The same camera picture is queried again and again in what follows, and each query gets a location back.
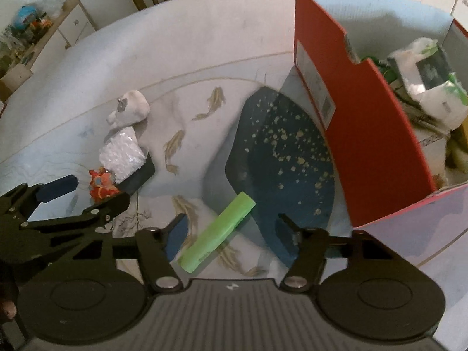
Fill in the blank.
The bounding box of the black flat case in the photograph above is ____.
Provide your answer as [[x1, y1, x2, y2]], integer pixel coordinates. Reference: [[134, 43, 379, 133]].
[[116, 153, 156, 193]]

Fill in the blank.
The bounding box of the white green tissue pack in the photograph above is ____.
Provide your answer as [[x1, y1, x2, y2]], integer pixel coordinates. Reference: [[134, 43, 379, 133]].
[[387, 37, 468, 130]]

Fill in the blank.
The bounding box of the light green bag roll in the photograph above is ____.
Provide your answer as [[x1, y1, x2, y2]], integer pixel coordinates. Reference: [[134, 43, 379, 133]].
[[177, 192, 257, 273]]

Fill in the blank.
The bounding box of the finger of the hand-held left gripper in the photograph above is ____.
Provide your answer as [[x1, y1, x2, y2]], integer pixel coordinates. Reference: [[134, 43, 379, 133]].
[[0, 174, 78, 224], [21, 193, 131, 239]]

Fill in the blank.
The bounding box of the red cardboard box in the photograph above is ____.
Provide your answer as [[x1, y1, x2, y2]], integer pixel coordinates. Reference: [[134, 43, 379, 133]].
[[293, 0, 468, 228]]

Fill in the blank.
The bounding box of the person's left hand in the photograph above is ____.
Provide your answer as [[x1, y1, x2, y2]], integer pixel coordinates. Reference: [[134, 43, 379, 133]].
[[0, 281, 18, 323]]

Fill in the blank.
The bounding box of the red orange small toy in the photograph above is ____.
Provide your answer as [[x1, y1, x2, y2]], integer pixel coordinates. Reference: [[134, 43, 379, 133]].
[[89, 167, 122, 202]]

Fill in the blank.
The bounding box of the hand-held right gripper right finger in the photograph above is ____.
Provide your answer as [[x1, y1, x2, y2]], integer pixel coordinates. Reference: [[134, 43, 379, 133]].
[[278, 213, 403, 291]]

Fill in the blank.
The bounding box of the white bubble wrap bag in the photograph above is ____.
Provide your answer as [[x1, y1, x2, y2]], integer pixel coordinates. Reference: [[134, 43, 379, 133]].
[[98, 126, 146, 184]]

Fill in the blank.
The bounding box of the dark blue speckled plate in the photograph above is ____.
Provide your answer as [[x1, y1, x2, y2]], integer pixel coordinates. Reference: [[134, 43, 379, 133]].
[[224, 85, 338, 268]]

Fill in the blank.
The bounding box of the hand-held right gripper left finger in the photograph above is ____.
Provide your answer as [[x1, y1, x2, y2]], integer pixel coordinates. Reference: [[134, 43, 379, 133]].
[[72, 213, 190, 294]]

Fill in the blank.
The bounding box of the white plush figure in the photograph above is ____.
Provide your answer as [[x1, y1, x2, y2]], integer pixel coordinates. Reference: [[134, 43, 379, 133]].
[[107, 89, 151, 131]]

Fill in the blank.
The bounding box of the white drawer cabinet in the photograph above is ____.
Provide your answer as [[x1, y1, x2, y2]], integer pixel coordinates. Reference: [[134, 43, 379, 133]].
[[0, 0, 98, 104]]

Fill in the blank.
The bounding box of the pile of toys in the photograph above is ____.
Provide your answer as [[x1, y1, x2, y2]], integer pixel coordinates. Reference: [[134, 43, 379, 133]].
[[0, 3, 56, 64]]

